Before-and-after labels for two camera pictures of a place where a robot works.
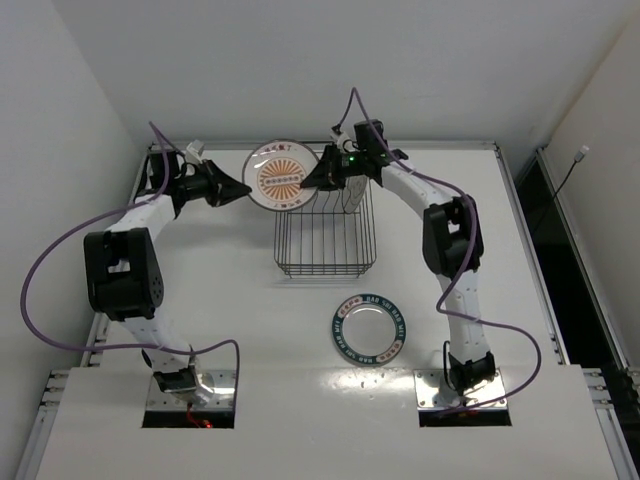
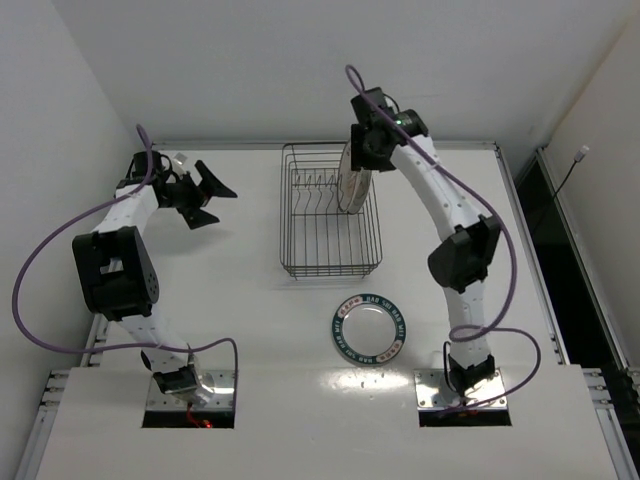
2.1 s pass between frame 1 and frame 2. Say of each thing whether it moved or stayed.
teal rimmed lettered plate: stayed
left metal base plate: stayed
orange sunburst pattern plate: moved
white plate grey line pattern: stayed
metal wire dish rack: stayed
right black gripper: moved
